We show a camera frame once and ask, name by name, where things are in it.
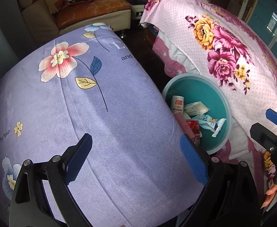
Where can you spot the purple floral blanket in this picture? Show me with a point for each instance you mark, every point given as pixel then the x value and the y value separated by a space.
pixel 117 123

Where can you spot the person's right hand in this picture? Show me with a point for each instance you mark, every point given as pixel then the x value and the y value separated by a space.
pixel 271 191

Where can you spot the white blue snack wrapper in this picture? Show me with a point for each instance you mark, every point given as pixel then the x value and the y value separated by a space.
pixel 209 123

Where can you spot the white red label cup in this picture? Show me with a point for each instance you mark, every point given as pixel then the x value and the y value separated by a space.
pixel 177 104

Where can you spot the white barcode wrapper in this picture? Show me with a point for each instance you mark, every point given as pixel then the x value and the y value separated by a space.
pixel 195 108

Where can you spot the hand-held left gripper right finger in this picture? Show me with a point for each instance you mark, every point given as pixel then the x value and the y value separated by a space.
pixel 194 162

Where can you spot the teal glass cabinet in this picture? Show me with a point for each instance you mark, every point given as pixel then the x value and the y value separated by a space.
pixel 273 16

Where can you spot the red soda can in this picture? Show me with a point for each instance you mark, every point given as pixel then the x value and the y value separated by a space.
pixel 193 126

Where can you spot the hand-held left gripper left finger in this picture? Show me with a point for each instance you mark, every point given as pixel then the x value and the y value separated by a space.
pixel 78 160

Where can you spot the teal round bin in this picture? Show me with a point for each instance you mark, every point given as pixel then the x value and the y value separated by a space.
pixel 200 87

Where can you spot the cream sofa with orange seat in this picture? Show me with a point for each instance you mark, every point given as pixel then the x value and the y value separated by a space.
pixel 93 7

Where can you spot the pink floral blanket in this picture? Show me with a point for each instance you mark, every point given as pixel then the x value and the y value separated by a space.
pixel 247 75

